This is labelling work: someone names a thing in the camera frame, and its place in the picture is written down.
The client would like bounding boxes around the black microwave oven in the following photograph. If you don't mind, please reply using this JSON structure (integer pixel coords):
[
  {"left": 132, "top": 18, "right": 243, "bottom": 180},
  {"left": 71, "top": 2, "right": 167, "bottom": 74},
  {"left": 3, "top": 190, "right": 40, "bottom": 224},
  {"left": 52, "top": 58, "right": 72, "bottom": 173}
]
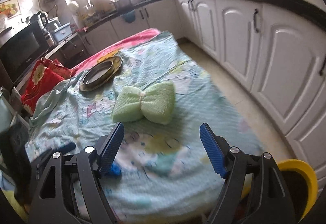
[{"left": 0, "top": 20, "right": 55, "bottom": 84}]

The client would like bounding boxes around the red floral pillow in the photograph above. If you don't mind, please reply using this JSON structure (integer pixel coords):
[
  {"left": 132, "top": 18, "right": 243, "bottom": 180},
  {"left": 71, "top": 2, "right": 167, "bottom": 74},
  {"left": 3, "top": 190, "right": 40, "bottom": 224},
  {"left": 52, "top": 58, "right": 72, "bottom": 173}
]
[{"left": 20, "top": 58, "right": 77, "bottom": 114}]

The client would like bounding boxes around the round metal plate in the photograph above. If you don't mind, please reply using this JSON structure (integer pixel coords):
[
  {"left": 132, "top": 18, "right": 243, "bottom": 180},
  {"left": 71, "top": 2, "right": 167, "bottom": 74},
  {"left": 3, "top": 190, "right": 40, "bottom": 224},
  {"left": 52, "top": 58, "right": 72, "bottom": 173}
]
[{"left": 79, "top": 56, "right": 123, "bottom": 92}]

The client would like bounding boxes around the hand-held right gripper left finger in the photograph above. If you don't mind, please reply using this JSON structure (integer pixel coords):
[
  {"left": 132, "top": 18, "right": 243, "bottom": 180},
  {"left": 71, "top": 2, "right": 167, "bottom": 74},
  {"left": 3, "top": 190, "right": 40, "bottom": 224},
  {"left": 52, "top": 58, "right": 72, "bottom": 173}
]
[{"left": 28, "top": 122, "right": 125, "bottom": 224}]

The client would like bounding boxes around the black electric kettle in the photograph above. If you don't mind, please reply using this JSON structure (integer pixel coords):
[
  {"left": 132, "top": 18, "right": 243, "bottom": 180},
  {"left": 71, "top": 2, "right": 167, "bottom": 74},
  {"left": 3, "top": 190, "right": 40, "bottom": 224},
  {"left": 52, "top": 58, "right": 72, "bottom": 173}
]
[{"left": 30, "top": 11, "right": 49, "bottom": 26}]

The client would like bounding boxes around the blue plastic holder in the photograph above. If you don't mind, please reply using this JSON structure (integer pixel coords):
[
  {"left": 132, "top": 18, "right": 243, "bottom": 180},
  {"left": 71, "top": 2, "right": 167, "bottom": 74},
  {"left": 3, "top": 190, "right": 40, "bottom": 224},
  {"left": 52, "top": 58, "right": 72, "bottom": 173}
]
[{"left": 122, "top": 10, "right": 136, "bottom": 24}]

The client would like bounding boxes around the pale green printed blanket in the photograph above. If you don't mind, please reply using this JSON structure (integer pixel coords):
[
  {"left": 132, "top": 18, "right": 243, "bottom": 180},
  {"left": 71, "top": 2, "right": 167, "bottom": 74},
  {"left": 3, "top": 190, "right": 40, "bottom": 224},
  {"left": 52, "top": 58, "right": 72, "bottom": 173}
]
[{"left": 25, "top": 30, "right": 265, "bottom": 222}]

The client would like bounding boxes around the green bow-shaped sponge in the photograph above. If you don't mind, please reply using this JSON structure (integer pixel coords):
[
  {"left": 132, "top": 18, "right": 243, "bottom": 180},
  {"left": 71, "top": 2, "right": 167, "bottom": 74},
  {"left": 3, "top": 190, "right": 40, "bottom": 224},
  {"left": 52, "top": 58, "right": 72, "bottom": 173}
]
[{"left": 112, "top": 81, "right": 176, "bottom": 126}]

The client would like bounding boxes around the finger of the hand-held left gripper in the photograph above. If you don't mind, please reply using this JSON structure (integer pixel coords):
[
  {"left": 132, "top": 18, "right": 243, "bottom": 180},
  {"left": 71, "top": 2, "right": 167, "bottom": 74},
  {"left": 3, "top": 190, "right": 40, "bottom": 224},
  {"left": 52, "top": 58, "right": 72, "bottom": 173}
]
[
  {"left": 38, "top": 142, "right": 76, "bottom": 161},
  {"left": 109, "top": 162, "right": 122, "bottom": 178}
]

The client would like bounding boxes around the shallow metal bowl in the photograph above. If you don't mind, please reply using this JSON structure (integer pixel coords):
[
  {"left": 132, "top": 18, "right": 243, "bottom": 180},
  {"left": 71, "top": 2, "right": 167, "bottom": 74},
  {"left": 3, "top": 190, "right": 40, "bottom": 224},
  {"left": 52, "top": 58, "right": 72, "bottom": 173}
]
[{"left": 83, "top": 61, "right": 114, "bottom": 85}]

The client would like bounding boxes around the pink blanket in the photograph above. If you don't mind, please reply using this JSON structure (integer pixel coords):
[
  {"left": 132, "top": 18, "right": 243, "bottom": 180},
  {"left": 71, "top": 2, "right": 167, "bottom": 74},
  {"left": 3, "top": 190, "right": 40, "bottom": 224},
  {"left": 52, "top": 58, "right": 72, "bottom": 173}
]
[{"left": 70, "top": 28, "right": 161, "bottom": 72}]

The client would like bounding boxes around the metal cooking pot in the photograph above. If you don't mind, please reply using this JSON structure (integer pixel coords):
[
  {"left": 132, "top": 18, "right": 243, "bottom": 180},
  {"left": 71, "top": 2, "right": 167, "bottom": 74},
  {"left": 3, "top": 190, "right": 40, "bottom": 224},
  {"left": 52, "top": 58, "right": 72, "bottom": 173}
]
[{"left": 110, "top": 0, "right": 133, "bottom": 10}]

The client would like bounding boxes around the framed fruit picture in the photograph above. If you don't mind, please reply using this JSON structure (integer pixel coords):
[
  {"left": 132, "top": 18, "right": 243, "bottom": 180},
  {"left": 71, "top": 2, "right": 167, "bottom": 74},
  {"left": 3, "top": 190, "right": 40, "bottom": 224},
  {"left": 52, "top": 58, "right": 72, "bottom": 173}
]
[{"left": 0, "top": 0, "right": 19, "bottom": 19}]

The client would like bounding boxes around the pale plastic storage box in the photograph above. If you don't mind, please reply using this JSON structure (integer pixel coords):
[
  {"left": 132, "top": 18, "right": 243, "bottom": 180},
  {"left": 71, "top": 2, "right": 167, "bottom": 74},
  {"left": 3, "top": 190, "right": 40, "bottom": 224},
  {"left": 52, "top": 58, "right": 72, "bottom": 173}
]
[{"left": 50, "top": 23, "right": 71, "bottom": 42}]

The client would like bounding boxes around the yellow-green trouser leg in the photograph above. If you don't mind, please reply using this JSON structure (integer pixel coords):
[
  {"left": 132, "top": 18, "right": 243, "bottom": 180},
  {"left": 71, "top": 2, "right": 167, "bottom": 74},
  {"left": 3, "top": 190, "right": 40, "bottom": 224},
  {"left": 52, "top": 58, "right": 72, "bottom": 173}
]
[{"left": 0, "top": 187, "right": 30, "bottom": 224}]

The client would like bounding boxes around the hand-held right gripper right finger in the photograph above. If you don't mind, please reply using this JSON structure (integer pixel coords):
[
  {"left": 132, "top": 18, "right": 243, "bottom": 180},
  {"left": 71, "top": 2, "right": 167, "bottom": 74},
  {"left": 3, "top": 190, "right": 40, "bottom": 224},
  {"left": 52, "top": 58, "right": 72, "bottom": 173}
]
[{"left": 199, "top": 122, "right": 297, "bottom": 224}]

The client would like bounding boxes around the yellow-rimmed trash bin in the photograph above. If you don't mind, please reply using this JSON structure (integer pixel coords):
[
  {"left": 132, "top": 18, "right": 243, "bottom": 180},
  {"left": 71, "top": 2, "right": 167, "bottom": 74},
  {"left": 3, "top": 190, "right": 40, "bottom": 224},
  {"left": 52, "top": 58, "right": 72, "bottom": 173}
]
[{"left": 241, "top": 159, "right": 319, "bottom": 224}]

